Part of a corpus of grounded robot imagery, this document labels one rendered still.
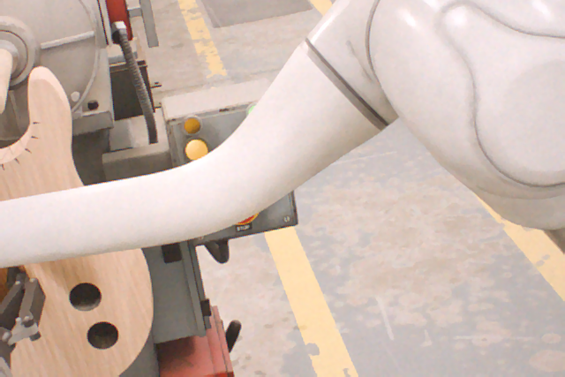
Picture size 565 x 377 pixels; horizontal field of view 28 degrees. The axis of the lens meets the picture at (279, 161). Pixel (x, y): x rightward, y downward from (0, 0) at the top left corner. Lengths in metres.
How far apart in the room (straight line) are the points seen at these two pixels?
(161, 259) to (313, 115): 0.97
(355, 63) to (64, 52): 0.69
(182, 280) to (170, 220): 0.93
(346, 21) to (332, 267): 2.58
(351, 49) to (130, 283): 0.55
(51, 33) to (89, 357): 0.42
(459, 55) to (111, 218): 0.35
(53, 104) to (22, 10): 0.27
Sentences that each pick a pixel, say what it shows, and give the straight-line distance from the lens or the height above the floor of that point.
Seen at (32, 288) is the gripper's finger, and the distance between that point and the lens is 1.26.
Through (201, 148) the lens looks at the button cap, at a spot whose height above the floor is 1.07.
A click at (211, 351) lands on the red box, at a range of 1.93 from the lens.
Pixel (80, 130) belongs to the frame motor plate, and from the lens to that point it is 1.62.
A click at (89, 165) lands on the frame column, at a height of 1.01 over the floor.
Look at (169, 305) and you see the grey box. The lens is 1.87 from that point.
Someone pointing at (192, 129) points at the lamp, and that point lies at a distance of 1.52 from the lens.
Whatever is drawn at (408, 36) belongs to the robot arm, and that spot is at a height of 1.41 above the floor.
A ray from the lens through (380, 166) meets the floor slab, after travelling 4.07.
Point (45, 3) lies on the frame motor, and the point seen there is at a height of 1.30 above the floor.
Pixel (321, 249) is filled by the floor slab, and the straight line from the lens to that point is 3.54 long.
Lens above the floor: 1.63
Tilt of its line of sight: 23 degrees down
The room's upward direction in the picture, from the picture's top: 9 degrees counter-clockwise
